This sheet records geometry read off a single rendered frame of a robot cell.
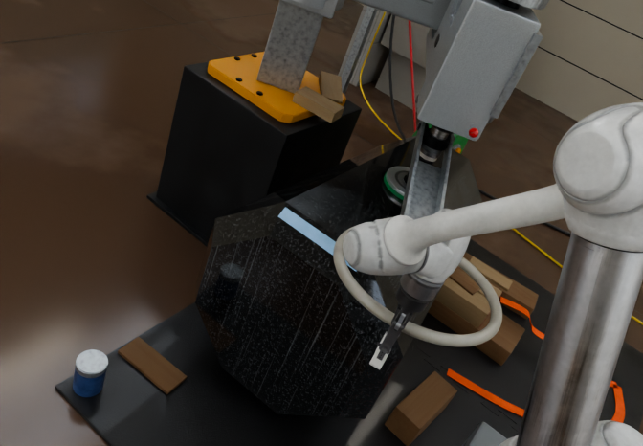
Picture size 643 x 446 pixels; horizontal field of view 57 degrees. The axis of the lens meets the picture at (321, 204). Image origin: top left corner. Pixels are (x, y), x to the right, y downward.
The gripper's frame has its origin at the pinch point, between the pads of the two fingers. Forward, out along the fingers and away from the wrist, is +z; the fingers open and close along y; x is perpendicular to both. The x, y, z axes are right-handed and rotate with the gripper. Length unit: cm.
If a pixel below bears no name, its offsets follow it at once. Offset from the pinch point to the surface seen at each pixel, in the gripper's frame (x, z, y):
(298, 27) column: 89, -34, 114
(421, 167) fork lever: 16, -19, 74
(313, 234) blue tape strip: 34.1, 1.0, 34.3
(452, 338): -12.8, -11.1, 3.3
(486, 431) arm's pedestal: -29.7, 2.7, -3.3
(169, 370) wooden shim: 62, 77, 26
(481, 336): -19.6, -11.1, 10.2
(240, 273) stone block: 51, 27, 33
